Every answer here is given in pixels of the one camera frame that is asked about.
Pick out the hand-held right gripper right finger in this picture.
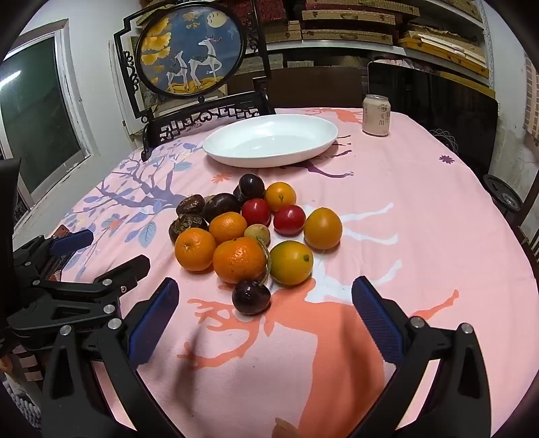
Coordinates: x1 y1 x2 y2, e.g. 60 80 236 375
349 276 493 438

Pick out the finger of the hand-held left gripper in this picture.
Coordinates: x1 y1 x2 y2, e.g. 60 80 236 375
12 229 94 276
6 254 151 350

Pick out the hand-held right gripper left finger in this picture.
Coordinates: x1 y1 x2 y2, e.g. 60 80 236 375
42 277 182 438

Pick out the orange tangerine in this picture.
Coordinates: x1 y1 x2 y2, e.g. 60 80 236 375
209 212 248 245
175 228 217 272
212 237 269 285

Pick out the yellow-green orange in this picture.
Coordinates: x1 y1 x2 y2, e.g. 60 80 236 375
268 240 314 286

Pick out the large smooth orange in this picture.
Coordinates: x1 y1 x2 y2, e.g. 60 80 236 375
303 207 343 250

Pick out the red cherry tomato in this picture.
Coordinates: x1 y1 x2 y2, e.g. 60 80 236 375
274 205 307 235
241 198 271 226

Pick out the small tan longan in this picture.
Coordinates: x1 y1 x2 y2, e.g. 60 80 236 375
244 223 271 245

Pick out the small smooth orange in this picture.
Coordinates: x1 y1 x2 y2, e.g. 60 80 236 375
264 182 297 212

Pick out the white oval plate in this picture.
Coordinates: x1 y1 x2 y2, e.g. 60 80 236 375
202 114 339 168

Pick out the window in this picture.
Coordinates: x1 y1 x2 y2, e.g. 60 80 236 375
0 19 91 211

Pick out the pink printed tablecloth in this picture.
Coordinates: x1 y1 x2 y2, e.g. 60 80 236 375
12 107 535 438

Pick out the black round weight plate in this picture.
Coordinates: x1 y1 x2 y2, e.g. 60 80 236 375
482 173 523 211

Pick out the pink drink can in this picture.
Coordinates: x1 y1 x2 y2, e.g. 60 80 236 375
362 94 393 137

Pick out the black panel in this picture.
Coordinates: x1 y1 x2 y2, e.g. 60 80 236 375
367 59 500 178

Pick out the round deer picture screen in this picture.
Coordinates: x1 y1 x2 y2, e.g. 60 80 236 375
114 0 276 163

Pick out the brown wooden board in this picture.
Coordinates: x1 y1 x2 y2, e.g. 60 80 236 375
227 65 365 116

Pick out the shelf of stacked flat boxes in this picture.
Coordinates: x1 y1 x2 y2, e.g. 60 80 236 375
253 0 495 89

